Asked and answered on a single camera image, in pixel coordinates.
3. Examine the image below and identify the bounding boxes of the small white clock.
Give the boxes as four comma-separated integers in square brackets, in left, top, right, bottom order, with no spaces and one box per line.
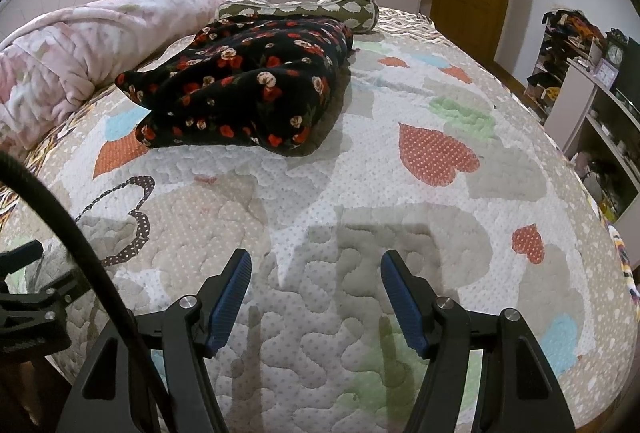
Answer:
[597,62,619,88]

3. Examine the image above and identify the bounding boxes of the black floral garment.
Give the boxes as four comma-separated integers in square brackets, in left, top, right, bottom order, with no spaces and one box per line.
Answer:
[115,15,356,158]

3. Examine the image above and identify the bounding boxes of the pink floral comforter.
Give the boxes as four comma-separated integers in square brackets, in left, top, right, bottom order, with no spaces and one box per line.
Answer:
[0,0,256,151]

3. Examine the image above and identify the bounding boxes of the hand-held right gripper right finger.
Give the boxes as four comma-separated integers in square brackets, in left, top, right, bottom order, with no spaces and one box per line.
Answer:
[381,249,578,433]

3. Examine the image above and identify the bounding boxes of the black cable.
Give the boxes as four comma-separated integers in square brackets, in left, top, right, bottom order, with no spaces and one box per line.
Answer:
[0,152,173,414]

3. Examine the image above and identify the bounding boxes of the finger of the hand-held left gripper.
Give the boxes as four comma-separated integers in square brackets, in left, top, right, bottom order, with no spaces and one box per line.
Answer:
[0,274,81,356]
[0,240,44,271]

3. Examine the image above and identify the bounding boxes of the cluttered storage rack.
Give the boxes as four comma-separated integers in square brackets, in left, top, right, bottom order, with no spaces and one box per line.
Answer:
[522,8,608,114]

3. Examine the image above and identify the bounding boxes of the green spotted bolster pillow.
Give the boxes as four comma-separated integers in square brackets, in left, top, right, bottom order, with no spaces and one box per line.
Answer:
[215,0,381,35]

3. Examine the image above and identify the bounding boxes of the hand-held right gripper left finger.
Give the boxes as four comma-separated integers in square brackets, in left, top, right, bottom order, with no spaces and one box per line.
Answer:
[62,249,252,433]

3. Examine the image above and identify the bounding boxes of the heart patterned quilted bedspread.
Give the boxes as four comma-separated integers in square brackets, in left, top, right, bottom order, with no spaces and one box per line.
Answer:
[0,5,640,433]

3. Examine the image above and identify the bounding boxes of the white shelf unit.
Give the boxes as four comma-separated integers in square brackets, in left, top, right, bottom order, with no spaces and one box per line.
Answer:
[545,60,640,224]

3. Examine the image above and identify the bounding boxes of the green table clock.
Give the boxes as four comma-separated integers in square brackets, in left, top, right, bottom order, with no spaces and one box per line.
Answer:
[605,30,627,66]

